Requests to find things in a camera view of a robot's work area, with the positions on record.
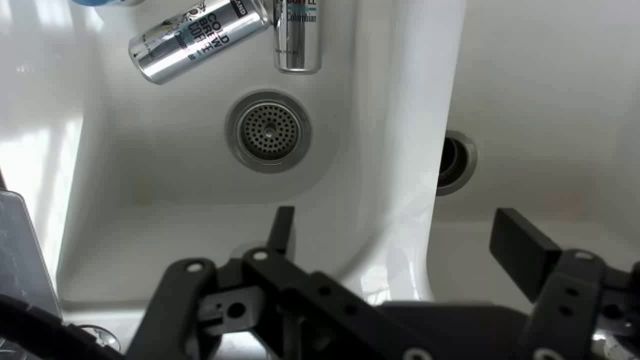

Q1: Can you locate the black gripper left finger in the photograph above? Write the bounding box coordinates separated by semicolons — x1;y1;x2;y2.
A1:
126;205;427;360

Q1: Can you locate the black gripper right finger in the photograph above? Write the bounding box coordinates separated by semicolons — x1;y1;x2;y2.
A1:
487;205;640;360

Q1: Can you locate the open sink drain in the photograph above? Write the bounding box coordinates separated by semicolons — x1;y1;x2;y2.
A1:
435;127;480;198

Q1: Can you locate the white double basin sink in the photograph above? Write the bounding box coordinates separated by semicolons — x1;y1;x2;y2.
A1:
0;0;640;360

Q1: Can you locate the perforated metal drain strainer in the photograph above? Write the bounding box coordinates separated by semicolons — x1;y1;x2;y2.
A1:
224;90;313;176

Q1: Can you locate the silver drink can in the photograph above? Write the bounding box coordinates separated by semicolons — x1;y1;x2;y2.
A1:
274;0;324;74
128;0;271;86

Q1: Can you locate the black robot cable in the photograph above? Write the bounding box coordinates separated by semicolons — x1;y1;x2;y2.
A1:
0;292;128;360

